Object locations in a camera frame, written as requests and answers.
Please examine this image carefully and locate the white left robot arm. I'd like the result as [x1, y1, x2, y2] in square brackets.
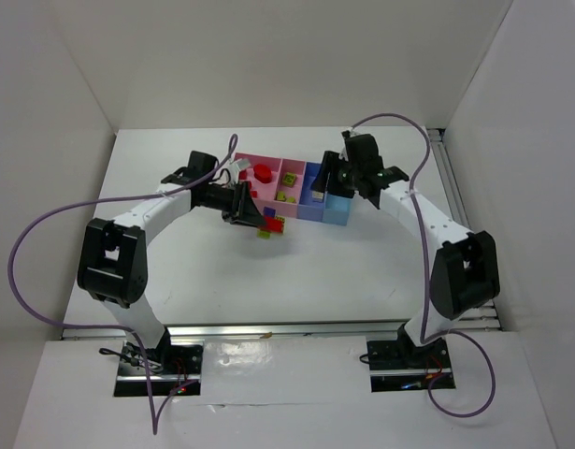
[78, 152, 265, 365]

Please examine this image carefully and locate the white lego brick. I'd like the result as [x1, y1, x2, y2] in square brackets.
[310, 190, 325, 203]

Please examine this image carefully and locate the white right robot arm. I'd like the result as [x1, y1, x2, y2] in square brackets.
[311, 131, 500, 360]

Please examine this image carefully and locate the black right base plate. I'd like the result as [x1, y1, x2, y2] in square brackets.
[359, 340, 455, 393]

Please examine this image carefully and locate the green lego plate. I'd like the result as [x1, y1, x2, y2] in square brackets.
[257, 227, 284, 239]

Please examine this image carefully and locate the small pink container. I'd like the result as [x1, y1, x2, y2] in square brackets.
[272, 158, 306, 218]

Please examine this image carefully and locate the green lego brick with studs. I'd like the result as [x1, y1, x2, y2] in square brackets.
[281, 172, 297, 188]

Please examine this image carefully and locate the aluminium side rail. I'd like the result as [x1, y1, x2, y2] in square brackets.
[428, 128, 500, 321]

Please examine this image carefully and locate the dark blue container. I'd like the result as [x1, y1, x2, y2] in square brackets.
[297, 162, 325, 222]

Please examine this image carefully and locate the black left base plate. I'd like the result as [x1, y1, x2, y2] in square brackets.
[113, 343, 203, 398]

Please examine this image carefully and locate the light blue container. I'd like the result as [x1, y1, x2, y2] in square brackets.
[322, 194, 352, 226]

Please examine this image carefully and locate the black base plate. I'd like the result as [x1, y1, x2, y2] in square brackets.
[359, 340, 455, 393]
[113, 343, 203, 398]

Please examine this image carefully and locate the aluminium front rail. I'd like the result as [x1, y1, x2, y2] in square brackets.
[62, 309, 501, 340]

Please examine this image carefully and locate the large red lego brick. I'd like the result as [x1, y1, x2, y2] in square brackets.
[262, 216, 285, 234]

